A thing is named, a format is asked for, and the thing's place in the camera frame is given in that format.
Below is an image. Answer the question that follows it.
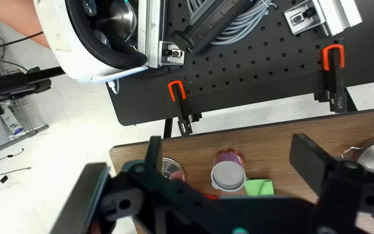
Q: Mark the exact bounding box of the grey cable bundle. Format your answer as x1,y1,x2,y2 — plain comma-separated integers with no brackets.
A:
186,0,280,46

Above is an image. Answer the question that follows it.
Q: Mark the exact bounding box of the black cable duct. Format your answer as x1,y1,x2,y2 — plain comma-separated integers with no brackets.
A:
176,0,258,55

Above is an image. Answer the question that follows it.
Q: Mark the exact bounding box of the silver lid with knob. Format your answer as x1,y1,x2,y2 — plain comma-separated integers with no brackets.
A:
160,156,188,182

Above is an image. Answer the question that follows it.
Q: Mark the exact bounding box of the black clamp with orange grip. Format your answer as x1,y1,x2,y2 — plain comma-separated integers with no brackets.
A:
167,79,204,136
314,42,359,114

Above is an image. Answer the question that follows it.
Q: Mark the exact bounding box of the black camera stand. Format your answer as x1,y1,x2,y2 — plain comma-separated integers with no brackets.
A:
0,65,66,117

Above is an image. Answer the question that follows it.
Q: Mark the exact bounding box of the purple can with white lid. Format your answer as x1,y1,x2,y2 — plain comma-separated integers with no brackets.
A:
210,148,249,192

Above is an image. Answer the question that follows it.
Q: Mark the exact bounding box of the black pegboard table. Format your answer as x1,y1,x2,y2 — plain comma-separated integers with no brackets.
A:
106,0,374,127

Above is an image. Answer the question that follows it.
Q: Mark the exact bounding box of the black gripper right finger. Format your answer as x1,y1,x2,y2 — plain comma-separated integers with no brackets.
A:
290,132,374,234

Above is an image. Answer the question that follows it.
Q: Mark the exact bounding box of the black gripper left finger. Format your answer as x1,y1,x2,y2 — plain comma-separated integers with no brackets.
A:
50,135,185,234

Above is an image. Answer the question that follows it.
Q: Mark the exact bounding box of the silver aluminium extrusion bar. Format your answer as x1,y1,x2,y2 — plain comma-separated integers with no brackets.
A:
284,0,366,36
137,0,186,68

